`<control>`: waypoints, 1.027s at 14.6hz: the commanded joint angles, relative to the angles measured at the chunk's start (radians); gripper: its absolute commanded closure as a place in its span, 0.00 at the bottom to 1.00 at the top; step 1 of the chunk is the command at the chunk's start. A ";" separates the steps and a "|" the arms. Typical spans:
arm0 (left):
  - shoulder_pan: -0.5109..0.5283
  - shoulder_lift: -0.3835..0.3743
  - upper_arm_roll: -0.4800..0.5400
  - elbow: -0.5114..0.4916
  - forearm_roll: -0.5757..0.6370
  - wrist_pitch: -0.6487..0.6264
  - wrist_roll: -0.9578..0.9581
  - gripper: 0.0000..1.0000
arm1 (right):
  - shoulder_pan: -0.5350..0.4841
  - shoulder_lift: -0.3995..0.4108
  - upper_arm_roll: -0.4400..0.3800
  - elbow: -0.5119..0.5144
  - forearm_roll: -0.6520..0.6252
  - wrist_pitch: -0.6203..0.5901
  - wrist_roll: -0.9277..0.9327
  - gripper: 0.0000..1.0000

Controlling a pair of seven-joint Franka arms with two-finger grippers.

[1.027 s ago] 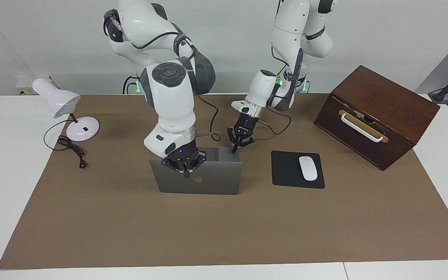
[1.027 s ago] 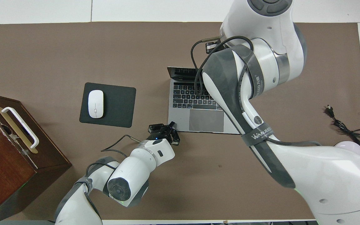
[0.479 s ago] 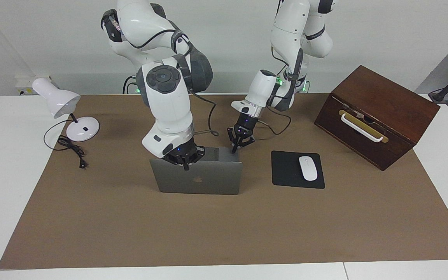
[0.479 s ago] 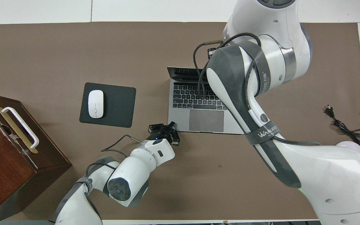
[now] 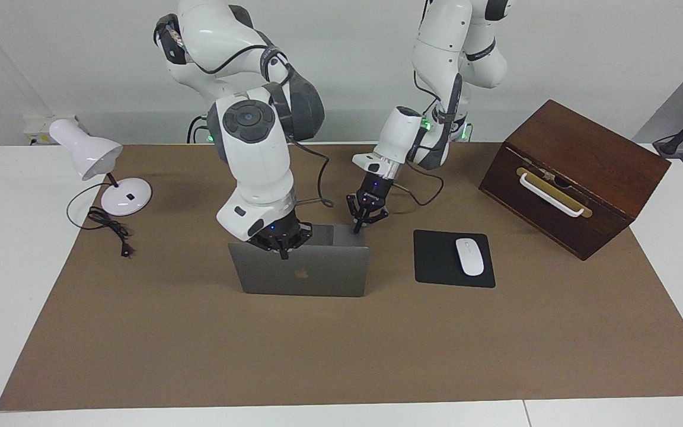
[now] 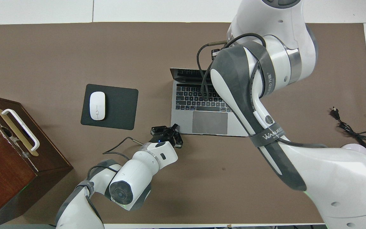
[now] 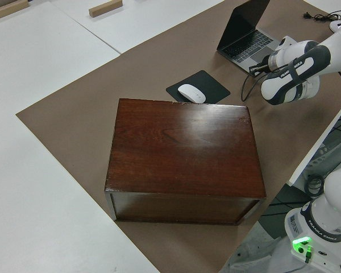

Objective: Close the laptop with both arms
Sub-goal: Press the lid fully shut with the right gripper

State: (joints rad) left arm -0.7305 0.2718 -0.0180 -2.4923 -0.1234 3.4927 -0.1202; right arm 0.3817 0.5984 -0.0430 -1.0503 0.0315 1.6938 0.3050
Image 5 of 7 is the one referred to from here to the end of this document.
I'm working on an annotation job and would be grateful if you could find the grey laptop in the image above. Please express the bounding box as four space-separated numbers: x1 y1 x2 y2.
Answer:
228 224 371 298

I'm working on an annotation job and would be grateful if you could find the black mouse pad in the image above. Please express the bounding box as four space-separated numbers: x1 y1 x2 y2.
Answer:
413 230 496 289

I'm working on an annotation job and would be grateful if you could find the white computer mouse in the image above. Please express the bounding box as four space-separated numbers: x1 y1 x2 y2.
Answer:
455 238 485 277

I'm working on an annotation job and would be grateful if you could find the brown table mat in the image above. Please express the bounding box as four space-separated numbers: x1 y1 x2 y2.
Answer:
0 142 683 412

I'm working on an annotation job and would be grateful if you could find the white desk lamp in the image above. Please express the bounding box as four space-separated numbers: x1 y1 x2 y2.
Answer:
49 119 153 217

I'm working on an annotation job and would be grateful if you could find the dark brown wooden box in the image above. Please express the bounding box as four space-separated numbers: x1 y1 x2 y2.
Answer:
478 99 672 262

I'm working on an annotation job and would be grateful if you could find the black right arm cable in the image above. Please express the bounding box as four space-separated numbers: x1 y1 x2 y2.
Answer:
196 44 335 208

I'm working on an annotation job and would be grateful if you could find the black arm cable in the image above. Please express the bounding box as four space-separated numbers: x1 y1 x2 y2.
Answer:
390 160 444 207
196 44 335 208

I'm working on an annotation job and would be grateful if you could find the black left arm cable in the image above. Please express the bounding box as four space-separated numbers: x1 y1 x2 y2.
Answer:
390 160 444 207

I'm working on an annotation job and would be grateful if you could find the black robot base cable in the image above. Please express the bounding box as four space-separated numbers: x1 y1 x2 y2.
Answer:
186 116 209 144

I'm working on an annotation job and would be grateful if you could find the black lamp power cable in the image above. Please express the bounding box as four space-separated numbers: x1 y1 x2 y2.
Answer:
66 181 136 259

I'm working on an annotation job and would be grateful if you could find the white box handle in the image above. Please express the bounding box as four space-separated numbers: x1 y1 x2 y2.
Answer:
519 172 585 218

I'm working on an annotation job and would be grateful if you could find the brass handle plate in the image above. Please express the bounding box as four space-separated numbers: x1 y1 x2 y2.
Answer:
516 167 593 219

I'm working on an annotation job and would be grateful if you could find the white wall power strip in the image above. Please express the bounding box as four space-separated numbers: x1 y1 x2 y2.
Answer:
23 114 81 146

